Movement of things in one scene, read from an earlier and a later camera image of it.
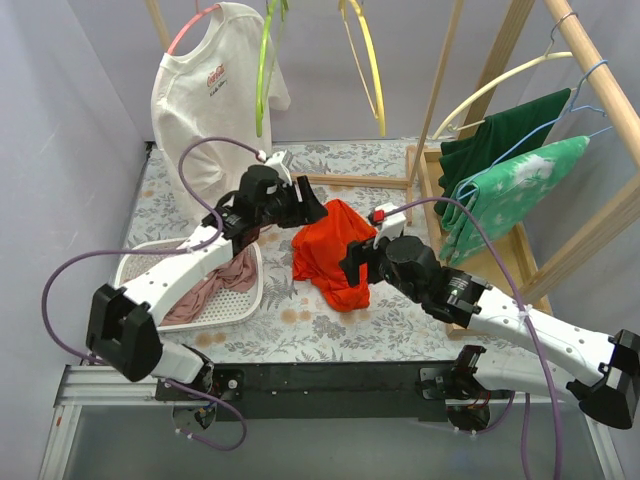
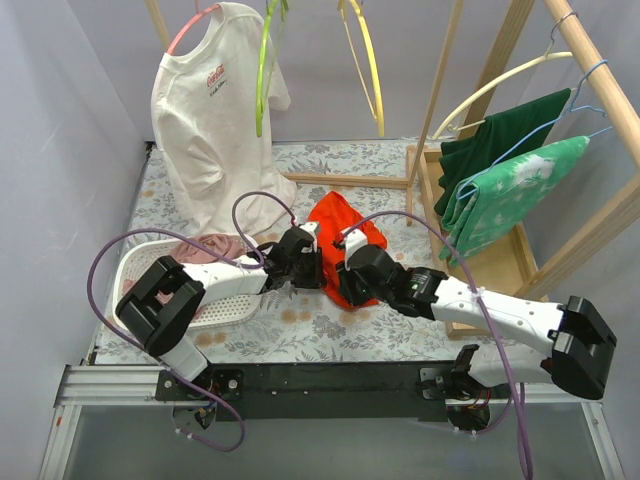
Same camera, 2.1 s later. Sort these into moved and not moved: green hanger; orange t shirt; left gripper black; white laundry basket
Moved: left gripper black
Not moved: white laundry basket; orange t shirt; green hanger
